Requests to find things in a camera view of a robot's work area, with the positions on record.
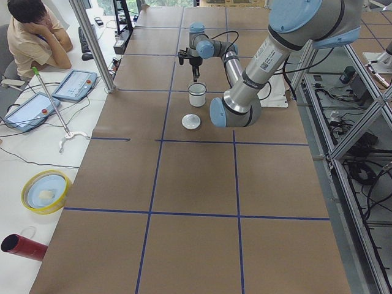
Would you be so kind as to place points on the black keyboard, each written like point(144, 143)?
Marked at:
point(83, 42)

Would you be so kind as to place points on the grabber reaching stick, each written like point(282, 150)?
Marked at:
point(68, 133)

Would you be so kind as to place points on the far teach pendant tablet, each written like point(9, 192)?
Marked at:
point(75, 86)

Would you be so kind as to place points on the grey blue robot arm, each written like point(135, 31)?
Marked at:
point(328, 24)

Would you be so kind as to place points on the blue tape line crosswise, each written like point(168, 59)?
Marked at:
point(291, 218)

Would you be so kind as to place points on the black computer mouse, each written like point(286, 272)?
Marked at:
point(87, 56)

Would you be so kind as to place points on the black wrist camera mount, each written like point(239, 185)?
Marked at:
point(183, 55)

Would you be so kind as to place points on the aluminium frame post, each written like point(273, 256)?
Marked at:
point(93, 43)

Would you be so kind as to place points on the teach pendant tablet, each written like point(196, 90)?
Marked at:
point(30, 114)
point(75, 86)

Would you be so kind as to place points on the red cylinder tube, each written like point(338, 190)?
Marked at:
point(24, 247)

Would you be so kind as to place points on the white round lid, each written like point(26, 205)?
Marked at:
point(191, 121)

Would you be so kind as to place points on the white enamel cup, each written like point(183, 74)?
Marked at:
point(197, 94)

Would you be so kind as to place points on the seated person beige shirt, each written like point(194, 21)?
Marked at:
point(36, 38)

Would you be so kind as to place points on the blue tape line lengthwise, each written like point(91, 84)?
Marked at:
point(238, 216)

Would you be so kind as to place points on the yellow tape roll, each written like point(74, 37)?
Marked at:
point(46, 192)

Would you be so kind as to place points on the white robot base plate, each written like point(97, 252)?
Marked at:
point(273, 93)

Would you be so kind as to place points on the near teach pendant tablet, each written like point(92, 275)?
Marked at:
point(30, 114)

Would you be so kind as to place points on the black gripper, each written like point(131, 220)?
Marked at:
point(195, 61)

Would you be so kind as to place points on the brown paper table cover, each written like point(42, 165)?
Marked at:
point(142, 158)

